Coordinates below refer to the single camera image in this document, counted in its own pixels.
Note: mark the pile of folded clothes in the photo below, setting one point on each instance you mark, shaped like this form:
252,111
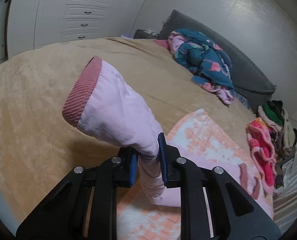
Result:
283,135

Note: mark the orange white checkered blanket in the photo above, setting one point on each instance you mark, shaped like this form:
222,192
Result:
201,140

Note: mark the grey bed headboard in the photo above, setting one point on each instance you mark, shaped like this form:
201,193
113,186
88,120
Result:
248,79

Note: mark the tan bed sheet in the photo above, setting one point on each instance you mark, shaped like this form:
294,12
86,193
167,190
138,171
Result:
38,147

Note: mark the blue flamingo print garment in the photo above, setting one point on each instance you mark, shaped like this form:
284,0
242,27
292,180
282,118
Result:
206,60

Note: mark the white wardrobe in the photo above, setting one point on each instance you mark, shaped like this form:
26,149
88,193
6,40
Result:
30,24

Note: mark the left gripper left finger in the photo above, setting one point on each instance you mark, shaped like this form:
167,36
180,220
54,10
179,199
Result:
83,204

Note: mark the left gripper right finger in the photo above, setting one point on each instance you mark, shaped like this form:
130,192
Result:
213,204

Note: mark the pink quilted jacket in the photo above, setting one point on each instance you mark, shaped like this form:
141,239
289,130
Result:
102,105

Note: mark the cream satin curtain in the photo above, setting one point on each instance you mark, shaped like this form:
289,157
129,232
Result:
285,205

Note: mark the hot pink fleece blanket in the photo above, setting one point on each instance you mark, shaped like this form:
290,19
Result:
262,152

